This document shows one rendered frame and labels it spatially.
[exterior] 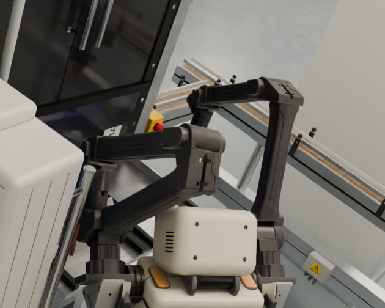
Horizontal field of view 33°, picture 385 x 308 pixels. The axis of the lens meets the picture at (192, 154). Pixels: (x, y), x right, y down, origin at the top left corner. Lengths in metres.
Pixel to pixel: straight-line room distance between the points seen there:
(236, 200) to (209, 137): 1.95
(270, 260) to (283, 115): 0.36
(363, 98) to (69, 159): 2.41
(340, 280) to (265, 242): 1.41
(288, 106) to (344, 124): 1.83
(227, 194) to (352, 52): 0.95
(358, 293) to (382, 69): 1.09
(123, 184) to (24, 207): 1.20
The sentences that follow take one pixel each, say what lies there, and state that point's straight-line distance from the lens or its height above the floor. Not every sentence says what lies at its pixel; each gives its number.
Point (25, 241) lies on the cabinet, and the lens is 1.20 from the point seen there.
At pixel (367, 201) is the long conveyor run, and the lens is 2.82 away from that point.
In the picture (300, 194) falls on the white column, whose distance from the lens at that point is 3.68.
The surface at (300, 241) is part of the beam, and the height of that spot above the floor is 0.54.
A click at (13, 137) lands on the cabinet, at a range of 1.16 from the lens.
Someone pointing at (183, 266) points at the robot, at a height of 1.30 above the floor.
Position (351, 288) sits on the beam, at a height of 0.50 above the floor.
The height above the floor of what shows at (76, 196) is 1.41.
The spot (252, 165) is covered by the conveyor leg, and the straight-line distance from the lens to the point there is 3.08.
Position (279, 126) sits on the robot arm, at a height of 1.51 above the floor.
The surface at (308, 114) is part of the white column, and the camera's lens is 3.53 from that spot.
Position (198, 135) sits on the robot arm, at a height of 1.61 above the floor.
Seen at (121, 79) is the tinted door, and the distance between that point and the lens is 2.15.
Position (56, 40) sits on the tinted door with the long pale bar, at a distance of 1.84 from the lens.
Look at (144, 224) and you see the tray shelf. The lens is 2.16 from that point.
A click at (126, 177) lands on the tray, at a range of 2.33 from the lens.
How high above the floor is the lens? 2.19
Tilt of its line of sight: 30 degrees down
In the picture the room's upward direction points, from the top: 23 degrees clockwise
